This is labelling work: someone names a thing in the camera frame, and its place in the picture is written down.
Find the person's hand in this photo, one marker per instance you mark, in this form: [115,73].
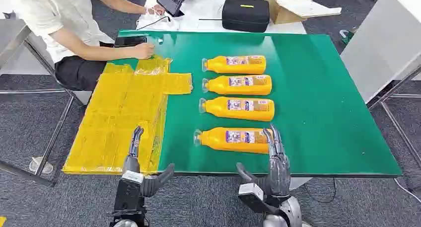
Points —
[157,10]
[144,51]

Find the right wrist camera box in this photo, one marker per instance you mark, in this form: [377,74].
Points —
[251,196]

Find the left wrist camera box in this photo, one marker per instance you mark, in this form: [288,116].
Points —
[128,196]

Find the clear plastic lid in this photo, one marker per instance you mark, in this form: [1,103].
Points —
[41,166]

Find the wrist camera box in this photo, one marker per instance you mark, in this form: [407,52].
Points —
[128,196]
[251,196]

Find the person's right hand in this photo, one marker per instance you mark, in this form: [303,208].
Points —
[144,51]

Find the black tablet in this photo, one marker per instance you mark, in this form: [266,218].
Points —
[171,1]

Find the orange drink bottle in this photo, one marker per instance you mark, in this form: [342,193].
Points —
[236,65]
[240,109]
[230,140]
[240,85]

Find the white side table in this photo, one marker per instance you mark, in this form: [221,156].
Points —
[381,44]

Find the white stool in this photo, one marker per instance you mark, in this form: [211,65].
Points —
[84,96]

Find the black carrying case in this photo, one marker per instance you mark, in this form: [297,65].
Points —
[245,15]

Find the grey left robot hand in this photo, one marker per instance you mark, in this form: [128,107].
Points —
[133,164]

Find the yellow plastic sheet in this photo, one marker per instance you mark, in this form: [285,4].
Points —
[112,126]

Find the cardboard box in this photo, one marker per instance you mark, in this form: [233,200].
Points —
[279,13]

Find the black phone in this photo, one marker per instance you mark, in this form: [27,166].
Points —
[130,41]

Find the steel bench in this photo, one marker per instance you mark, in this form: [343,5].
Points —
[10,34]

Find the white board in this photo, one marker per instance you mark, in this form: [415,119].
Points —
[306,6]

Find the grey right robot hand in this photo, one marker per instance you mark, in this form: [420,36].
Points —
[279,176]

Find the yellow floor marker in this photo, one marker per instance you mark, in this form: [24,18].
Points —
[2,221]

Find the green table mat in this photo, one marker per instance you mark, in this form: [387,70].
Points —
[312,103]

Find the white plastic bag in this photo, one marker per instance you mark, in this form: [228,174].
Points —
[158,24]

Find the person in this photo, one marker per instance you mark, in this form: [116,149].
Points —
[65,11]

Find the person's left hand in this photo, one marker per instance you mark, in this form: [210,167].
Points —
[157,10]

